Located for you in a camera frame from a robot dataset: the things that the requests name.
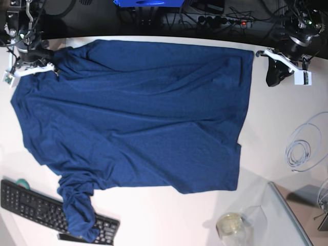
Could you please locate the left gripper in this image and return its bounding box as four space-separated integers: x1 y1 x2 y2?
265 36 312 87

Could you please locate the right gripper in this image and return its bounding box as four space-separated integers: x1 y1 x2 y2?
14 45 54 69

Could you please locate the blue t-shirt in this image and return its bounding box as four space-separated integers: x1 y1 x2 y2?
11 40 254 242

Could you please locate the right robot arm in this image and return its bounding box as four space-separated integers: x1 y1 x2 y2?
1 1 76 75

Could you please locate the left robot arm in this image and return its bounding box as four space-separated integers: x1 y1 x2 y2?
256 1 327 87

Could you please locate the black power strip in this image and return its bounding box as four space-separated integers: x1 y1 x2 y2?
197 15 254 28

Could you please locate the blue box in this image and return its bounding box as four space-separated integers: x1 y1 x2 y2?
113 0 184 8

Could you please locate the green tape roll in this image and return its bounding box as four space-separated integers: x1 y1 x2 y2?
15 179 30 190

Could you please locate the black keyboard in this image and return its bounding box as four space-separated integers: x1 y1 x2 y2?
1 179 120 245

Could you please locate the clear glass jar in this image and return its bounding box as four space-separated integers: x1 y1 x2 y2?
216 206 268 245

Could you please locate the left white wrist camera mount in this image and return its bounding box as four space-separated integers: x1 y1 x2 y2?
255 48 312 87

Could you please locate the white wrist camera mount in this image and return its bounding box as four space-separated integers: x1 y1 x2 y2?
2 49 58 88
255 48 312 87

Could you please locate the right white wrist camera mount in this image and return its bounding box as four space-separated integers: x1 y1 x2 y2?
2 49 58 88

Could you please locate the coiled white cable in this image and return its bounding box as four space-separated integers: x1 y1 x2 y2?
285 110 328 172

